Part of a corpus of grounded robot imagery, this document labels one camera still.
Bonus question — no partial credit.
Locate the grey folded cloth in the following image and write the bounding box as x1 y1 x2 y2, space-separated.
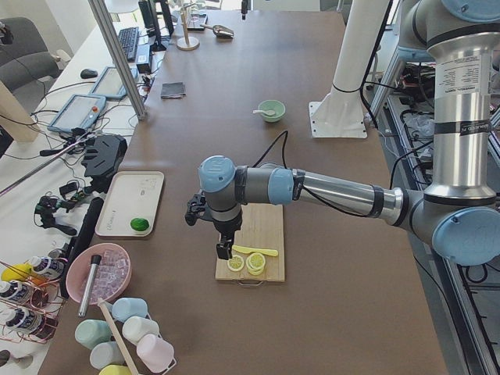
160 82 186 99

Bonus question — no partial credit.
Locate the blue teach pendant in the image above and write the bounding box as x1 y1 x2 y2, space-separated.
90 66 127 101
48 95 106 134

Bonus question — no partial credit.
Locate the white plastic cup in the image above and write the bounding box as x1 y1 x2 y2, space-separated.
122 316 160 345

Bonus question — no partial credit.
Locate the green plastic cup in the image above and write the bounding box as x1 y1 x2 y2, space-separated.
74 320 112 350

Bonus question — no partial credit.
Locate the wooden cup rack pole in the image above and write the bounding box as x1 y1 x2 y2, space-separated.
98 299 139 375

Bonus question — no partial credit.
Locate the metal muddler stick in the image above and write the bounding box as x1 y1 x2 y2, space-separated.
77 255 102 318

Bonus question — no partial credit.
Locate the green lime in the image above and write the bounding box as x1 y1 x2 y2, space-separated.
130 217 150 232

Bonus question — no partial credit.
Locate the white plastic spoon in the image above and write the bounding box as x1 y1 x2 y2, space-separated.
252 109 276 116

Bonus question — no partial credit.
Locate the cream rabbit tray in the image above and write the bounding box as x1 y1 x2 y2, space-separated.
95 171 164 238

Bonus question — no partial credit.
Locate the pink ribbed bowl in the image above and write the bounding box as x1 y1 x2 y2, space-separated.
66 243 132 305

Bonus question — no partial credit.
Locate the pink plastic cup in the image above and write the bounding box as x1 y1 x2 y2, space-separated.
136 334 174 373

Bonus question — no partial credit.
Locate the aluminium frame post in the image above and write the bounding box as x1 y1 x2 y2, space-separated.
88 0 147 120

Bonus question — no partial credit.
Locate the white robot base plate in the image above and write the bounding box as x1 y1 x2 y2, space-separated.
309 0 391 138

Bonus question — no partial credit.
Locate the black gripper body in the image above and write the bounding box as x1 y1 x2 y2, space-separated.
213 214 242 239

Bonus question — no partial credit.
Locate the black computer mouse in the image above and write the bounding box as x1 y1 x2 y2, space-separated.
80 69 98 79

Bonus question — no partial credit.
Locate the black keyboard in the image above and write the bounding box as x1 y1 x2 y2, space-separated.
118 27 139 62

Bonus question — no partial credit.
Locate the copper wire bottle rack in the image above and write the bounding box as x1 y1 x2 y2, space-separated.
1 264 64 344

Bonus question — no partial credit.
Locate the yellow plastic knife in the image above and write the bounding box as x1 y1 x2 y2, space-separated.
232 245 279 257

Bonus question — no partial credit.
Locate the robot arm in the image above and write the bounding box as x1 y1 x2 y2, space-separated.
186 1 499 266

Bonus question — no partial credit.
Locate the light green bowl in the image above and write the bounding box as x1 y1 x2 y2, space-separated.
257 100 286 123

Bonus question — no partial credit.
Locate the metal scoop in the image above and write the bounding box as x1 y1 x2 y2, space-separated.
201 23 234 39

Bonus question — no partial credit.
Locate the bamboo cutting board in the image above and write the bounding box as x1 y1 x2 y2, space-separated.
215 204 285 283

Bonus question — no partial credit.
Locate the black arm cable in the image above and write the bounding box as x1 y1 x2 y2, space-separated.
252 130 291 168

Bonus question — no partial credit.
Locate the blue plastic cup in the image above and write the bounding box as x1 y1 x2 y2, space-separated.
112 297 148 323

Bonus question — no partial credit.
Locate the yellow lemon slice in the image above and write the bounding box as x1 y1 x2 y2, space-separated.
227 255 245 272
245 252 266 275

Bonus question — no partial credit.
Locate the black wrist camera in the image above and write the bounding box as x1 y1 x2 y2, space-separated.
184 191 210 227

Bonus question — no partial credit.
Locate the wooden mug tree stand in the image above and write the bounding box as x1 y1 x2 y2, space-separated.
177 1 207 51

